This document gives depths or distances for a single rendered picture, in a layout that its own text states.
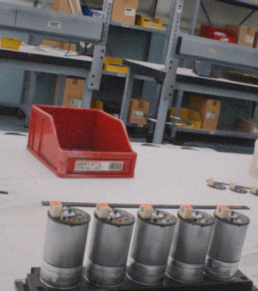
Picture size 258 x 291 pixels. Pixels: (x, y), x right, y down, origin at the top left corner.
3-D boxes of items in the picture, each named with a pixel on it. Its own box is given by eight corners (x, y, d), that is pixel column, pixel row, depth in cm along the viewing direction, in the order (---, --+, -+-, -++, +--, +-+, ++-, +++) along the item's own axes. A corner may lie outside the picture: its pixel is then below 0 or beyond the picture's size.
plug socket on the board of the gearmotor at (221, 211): (231, 218, 32) (233, 209, 32) (220, 218, 32) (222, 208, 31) (224, 213, 33) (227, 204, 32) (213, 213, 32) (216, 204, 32)
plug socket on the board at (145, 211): (154, 218, 30) (157, 208, 30) (142, 218, 29) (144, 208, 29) (149, 213, 30) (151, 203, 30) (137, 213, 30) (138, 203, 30)
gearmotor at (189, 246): (205, 293, 32) (222, 221, 31) (172, 295, 31) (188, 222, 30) (187, 275, 34) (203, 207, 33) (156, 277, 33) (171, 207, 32)
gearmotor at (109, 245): (127, 298, 30) (142, 222, 28) (89, 300, 29) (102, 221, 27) (113, 279, 32) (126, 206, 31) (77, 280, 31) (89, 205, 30)
